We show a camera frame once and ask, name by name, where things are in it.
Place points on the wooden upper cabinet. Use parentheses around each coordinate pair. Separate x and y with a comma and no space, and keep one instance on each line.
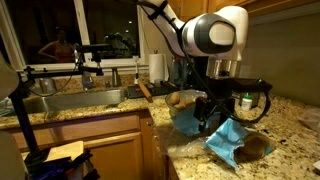
(190,8)

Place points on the black stand pole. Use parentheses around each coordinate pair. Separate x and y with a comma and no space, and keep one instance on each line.
(23,123)

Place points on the black stereo camera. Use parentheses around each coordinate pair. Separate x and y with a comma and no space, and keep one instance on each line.
(95,48)

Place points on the blue clear plastic potato bag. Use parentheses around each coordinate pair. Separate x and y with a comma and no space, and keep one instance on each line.
(223,140)

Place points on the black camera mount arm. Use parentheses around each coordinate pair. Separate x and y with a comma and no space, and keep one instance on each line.
(60,73)

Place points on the wooden lower cabinet door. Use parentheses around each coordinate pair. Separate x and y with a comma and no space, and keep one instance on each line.
(116,158)

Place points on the blue black clamp pile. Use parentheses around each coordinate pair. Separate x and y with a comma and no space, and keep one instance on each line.
(60,168)

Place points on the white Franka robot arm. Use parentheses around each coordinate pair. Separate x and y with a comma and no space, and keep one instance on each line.
(216,33)

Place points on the black drying mat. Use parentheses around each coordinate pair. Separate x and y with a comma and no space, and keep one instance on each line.
(163,89)

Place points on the white appliance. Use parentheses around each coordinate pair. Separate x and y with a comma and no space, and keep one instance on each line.
(10,156)

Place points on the small green-capped bottle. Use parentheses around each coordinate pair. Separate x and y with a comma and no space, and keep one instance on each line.
(246,102)

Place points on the black coffee maker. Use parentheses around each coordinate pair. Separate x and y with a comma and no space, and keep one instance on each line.
(200,71)

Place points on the white dish brush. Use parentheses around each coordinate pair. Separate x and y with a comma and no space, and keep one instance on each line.
(136,70)

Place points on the wooden upper cabinets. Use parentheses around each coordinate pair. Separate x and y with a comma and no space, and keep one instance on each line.
(266,5)

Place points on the stainless steel sink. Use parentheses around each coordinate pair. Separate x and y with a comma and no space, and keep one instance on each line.
(76,100)

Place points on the white paper towel roll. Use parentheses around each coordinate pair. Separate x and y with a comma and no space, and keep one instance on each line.
(157,66)

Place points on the white rounded cover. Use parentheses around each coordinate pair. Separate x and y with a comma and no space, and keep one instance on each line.
(8,76)

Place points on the steel faucet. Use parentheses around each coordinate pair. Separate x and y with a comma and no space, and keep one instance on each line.
(116,77)

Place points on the white plastic bag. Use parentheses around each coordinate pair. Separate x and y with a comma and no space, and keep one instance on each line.
(310,120)

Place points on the white wall outlet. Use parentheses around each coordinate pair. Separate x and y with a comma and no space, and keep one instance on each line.
(245,71)

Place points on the light wooden board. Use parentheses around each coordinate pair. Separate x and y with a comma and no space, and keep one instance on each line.
(63,150)

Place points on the white framed kitchen window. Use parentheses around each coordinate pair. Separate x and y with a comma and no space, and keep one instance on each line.
(50,30)

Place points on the stainless steel cup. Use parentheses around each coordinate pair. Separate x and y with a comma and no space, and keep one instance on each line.
(255,98)

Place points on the steel cup by sink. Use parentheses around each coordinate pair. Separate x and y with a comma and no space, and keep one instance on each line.
(48,85)

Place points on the blue spray bottle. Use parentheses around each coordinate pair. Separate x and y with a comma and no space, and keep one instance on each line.
(178,71)

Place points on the wooden rolling pin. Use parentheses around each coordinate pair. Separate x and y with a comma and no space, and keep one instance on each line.
(145,91)

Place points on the wooden drawer front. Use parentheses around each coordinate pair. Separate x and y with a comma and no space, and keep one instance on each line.
(83,128)

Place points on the clear glass bowl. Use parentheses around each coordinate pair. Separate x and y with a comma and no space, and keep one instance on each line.
(171,108)

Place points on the soap dispenser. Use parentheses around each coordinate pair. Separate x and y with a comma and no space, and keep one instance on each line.
(87,80)

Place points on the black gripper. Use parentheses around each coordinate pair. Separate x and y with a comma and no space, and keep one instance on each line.
(216,101)

